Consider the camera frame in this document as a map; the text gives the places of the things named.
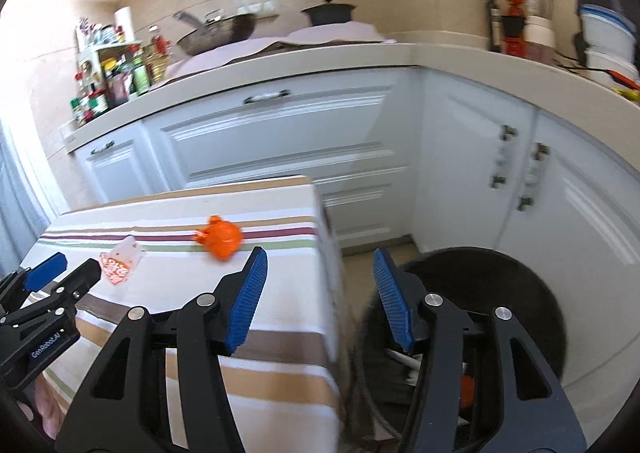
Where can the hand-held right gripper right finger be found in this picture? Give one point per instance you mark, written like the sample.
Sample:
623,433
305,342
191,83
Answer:
392,303

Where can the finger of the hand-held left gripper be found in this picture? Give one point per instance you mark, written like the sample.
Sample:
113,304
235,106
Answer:
45,270
80,278

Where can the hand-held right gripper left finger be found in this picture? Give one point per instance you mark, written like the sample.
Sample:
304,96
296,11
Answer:
245,303

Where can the white orange snack wrapper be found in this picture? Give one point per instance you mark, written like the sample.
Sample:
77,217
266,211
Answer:
120,263

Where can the black trash bin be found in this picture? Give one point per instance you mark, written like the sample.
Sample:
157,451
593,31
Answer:
500,278

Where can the orange crumpled wrapper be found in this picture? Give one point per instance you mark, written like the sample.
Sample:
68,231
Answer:
222,238

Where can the striped tablecloth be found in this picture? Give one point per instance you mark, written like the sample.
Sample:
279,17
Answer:
200,203

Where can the white narrow cabinet door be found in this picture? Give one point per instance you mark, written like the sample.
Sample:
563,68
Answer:
120,173

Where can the white lower drawer front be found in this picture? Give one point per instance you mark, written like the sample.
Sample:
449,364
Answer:
350,193

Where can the white corner cabinet door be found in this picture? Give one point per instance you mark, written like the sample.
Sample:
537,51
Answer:
460,158

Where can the white wide drawer front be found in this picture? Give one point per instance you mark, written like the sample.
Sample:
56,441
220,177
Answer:
300,128

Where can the rack of condiment bottles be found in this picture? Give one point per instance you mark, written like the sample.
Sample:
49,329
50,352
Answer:
115,78

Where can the white large cabinet door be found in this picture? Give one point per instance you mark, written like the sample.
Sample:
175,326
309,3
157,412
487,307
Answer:
590,243

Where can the beige countertop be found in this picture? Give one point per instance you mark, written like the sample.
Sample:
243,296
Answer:
350,55

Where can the pink stove cover cloth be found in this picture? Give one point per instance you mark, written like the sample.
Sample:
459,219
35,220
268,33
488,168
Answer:
240,50

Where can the white paper towel roll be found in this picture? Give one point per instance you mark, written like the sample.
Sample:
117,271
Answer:
124,23

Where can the steel wok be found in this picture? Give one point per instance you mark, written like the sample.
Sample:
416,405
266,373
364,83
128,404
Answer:
220,33

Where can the black lidded pot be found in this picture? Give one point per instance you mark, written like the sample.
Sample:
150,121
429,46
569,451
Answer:
327,13

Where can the dark oil bottle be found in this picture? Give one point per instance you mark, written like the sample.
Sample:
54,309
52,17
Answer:
494,23

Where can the red black container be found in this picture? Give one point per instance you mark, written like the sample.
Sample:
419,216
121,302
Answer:
514,28

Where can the white jar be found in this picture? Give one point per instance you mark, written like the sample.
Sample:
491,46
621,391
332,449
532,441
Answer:
540,35

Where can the small yellow packet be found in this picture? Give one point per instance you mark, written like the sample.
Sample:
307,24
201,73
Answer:
627,93

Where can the white wall switch panel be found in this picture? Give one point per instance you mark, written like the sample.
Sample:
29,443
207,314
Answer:
257,0

